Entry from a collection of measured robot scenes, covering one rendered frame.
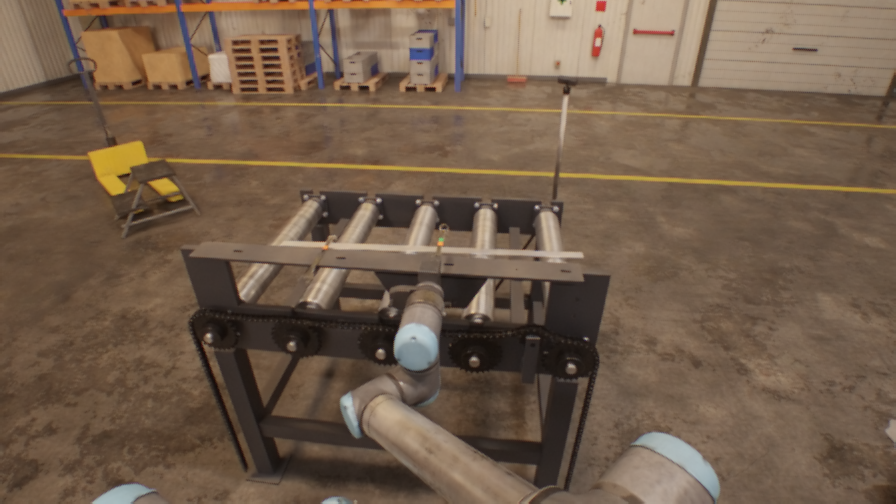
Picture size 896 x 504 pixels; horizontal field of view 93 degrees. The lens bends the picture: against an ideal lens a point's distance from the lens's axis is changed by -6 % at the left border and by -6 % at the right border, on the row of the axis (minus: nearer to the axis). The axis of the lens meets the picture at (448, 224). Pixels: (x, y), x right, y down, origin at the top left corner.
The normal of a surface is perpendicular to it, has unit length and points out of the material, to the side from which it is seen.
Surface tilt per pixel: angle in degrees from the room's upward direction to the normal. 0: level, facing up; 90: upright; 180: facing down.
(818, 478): 0
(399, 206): 90
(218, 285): 90
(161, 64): 90
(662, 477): 3
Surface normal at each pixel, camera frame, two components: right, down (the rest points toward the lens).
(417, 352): -0.11, 0.40
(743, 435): 0.00, -0.88
